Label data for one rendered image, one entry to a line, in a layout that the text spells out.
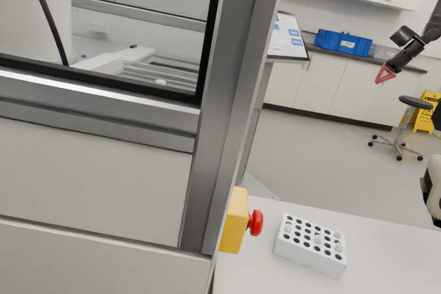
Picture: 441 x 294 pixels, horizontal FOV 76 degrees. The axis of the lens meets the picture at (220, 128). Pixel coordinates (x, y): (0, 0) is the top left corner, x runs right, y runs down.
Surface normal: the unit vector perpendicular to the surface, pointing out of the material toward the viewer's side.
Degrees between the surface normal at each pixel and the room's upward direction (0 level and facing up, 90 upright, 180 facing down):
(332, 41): 90
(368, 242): 0
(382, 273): 0
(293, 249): 90
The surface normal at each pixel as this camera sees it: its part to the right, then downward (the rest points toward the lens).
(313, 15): -0.01, 0.40
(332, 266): -0.32, 0.32
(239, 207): 0.18, -0.90
